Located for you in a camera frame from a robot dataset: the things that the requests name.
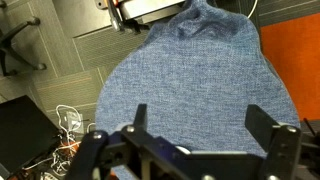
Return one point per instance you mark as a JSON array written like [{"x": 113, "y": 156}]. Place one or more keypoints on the black box on floor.
[{"x": 25, "y": 133}]

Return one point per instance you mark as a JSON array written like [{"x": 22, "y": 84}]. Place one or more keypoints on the blue fabric tablecloth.
[{"x": 197, "y": 73}]

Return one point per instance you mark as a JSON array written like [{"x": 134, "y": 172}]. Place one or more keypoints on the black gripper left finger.
[{"x": 140, "y": 120}]

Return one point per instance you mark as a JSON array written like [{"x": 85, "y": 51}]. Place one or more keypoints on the grey desk frame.
[{"x": 146, "y": 11}]

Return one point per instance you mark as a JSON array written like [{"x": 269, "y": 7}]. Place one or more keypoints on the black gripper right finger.
[{"x": 261, "y": 126}]

